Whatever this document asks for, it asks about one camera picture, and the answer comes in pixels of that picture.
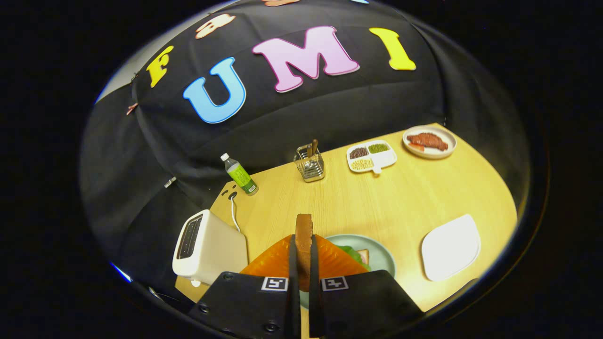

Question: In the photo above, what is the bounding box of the divided white bean dish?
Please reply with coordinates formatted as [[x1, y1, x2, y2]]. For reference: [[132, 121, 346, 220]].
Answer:
[[346, 140, 398, 176]]

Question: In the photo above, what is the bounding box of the toasted bread slice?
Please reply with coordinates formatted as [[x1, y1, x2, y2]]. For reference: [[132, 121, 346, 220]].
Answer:
[[295, 213, 314, 292]]

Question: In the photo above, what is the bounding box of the pale green plate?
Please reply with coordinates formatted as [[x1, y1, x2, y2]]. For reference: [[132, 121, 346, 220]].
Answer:
[[300, 234, 396, 309]]

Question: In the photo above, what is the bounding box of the white toaster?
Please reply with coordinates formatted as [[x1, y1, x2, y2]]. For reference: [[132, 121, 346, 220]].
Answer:
[[172, 210, 249, 288]]

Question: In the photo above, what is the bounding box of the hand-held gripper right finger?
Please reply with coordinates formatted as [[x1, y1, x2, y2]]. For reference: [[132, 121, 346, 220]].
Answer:
[[308, 233, 425, 339]]

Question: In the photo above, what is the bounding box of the metal wire utensil holder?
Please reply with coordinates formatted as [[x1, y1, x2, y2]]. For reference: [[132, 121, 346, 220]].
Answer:
[[293, 144, 326, 183]]

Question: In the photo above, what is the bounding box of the rounded white plate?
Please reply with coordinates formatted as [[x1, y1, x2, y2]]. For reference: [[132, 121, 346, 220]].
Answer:
[[421, 214, 481, 282]]

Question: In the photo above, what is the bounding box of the brown meat piece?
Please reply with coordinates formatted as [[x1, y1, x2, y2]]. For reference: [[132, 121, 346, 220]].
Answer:
[[407, 132, 449, 152]]

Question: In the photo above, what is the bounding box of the green label water bottle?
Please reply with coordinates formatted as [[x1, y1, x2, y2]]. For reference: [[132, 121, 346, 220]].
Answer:
[[220, 153, 259, 196]]

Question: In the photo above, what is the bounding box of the round white meat plate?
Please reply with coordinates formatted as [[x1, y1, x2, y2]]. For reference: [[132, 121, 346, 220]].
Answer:
[[402, 125, 457, 160]]

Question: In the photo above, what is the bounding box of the white toaster cable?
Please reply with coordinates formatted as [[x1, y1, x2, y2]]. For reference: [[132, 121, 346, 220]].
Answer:
[[229, 192, 242, 232]]

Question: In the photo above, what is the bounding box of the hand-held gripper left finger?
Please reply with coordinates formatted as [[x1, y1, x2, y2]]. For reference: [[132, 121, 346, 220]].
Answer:
[[187, 234, 302, 339]]

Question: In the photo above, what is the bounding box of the computer monitor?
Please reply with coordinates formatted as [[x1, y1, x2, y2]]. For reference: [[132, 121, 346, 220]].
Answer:
[[111, 263, 132, 283]]

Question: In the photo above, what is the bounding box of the green lettuce leaf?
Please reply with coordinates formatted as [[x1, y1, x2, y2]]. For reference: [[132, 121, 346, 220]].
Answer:
[[337, 245, 370, 271]]

